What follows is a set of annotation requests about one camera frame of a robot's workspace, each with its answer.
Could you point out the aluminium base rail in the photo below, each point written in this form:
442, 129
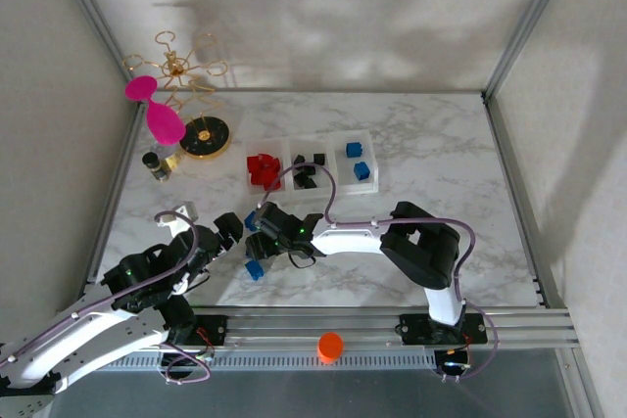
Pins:
294, 327

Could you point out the aluminium frame post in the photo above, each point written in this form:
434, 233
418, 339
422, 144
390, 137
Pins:
99, 26
526, 21

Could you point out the orange cylinder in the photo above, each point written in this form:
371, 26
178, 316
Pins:
330, 345

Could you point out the curved red lego brick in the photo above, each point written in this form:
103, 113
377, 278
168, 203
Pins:
269, 182

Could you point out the aluminium side rail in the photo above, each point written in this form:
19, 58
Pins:
525, 202
117, 188

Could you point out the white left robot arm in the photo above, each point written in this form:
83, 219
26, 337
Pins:
98, 335

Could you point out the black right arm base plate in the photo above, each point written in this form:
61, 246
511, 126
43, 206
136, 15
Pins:
416, 327

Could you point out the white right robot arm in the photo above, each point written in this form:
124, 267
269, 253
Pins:
352, 242

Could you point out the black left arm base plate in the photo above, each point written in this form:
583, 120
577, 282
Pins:
215, 327

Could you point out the blue lego brick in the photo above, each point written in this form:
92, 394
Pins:
251, 221
354, 150
360, 170
255, 270

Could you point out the dark small jar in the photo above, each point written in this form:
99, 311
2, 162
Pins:
152, 163

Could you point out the pink plastic wine glass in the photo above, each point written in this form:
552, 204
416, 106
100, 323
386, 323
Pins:
164, 124

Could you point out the translucent white three-compartment container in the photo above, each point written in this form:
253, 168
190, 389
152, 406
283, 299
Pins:
333, 183

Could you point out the long red lego brick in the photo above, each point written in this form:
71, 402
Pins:
273, 166

